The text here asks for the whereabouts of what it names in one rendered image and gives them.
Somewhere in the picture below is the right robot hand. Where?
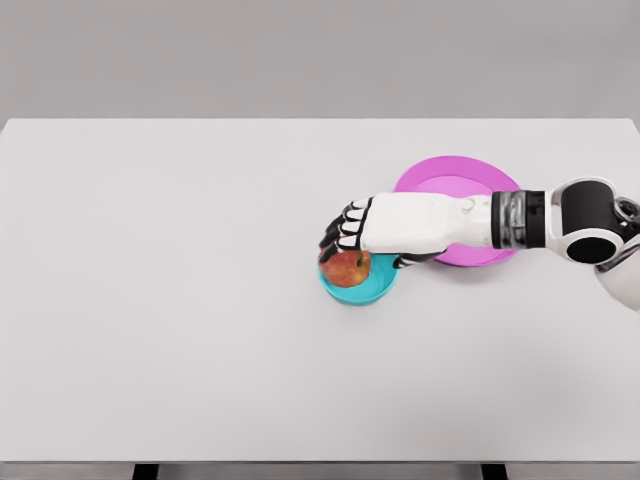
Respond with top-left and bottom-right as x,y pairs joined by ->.
319,192 -> 457,271

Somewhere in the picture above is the red apple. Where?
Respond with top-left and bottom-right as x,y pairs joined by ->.
318,244 -> 372,289

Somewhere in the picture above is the pink plate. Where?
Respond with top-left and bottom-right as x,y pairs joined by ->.
392,155 -> 523,268

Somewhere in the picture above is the blue bowl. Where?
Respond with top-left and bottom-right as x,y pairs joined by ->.
318,252 -> 400,307

